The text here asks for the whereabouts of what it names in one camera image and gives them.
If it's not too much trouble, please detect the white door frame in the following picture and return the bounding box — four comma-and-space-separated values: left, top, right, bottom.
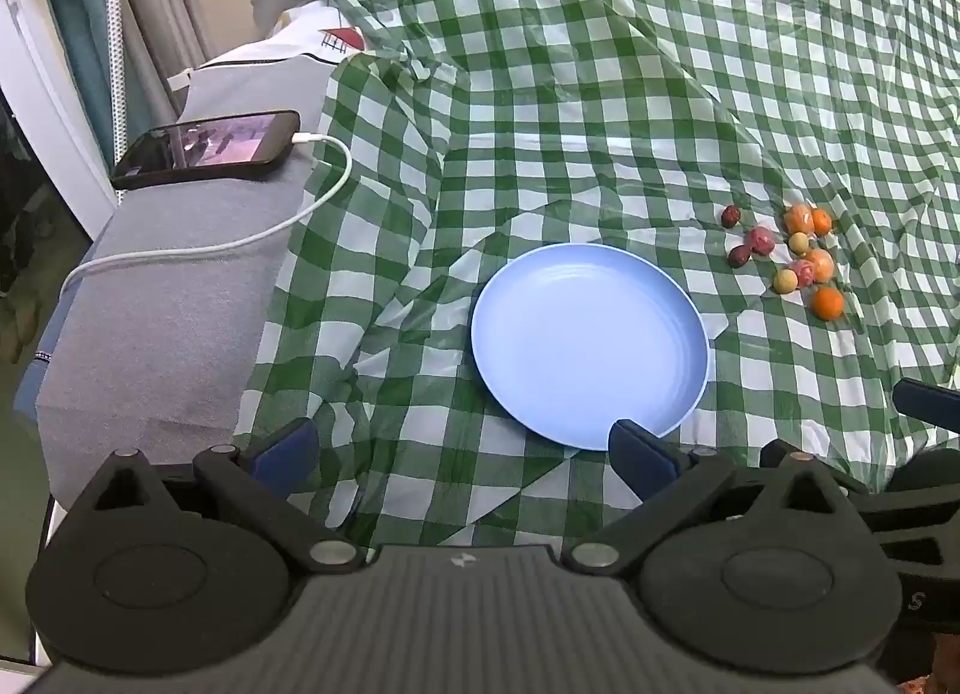
0, 0, 121, 215

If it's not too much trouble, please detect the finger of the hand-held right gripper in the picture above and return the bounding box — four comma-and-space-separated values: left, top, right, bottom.
892, 379, 960, 426

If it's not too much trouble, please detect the light blue plate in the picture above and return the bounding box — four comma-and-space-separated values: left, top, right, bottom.
470, 242, 711, 451

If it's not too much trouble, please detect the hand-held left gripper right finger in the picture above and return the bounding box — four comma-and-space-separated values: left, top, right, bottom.
562, 420, 875, 576

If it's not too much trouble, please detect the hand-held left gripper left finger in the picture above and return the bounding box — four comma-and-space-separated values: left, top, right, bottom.
56, 418, 361, 576

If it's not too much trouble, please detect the black smartphone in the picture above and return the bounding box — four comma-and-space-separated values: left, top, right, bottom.
111, 110, 301, 191

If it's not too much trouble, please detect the teal curtain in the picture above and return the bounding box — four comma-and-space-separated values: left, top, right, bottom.
34, 0, 121, 162

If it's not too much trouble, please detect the grey cushion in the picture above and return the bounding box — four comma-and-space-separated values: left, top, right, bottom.
15, 52, 353, 492

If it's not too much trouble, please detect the green checked tablecloth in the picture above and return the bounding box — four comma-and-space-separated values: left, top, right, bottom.
232, 0, 960, 552

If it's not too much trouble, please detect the white charging cable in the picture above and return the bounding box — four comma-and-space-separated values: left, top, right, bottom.
60, 131, 353, 312

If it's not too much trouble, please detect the white dotted pole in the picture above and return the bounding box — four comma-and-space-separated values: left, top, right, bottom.
94, 0, 128, 162

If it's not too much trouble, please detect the white printed bag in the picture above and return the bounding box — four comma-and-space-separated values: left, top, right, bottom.
255, 0, 368, 61

